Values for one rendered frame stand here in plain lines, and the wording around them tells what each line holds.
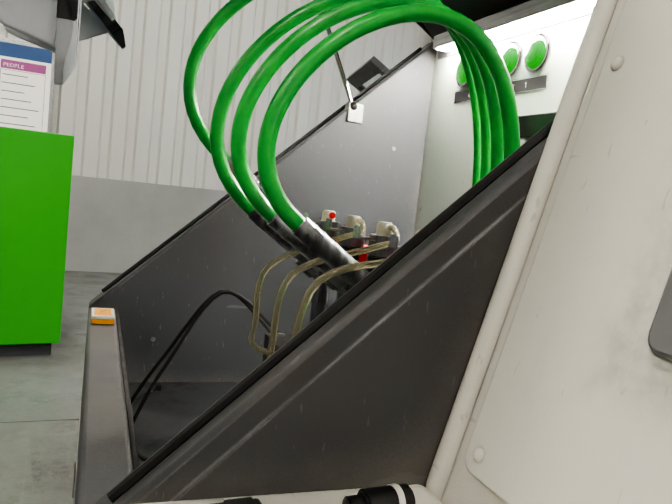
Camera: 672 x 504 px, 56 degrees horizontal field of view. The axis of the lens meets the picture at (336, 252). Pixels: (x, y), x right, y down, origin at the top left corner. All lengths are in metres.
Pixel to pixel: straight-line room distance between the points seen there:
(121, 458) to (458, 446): 0.25
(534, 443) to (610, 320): 0.08
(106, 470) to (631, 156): 0.41
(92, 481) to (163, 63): 6.97
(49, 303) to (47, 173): 0.75
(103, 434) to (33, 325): 3.53
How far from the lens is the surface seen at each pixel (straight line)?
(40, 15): 0.59
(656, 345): 0.34
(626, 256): 0.37
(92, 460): 0.53
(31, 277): 4.04
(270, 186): 0.49
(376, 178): 1.12
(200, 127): 0.72
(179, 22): 7.44
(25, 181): 3.97
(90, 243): 7.23
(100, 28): 0.91
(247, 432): 0.41
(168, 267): 1.04
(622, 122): 0.41
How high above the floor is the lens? 1.17
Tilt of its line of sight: 6 degrees down
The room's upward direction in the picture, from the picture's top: 6 degrees clockwise
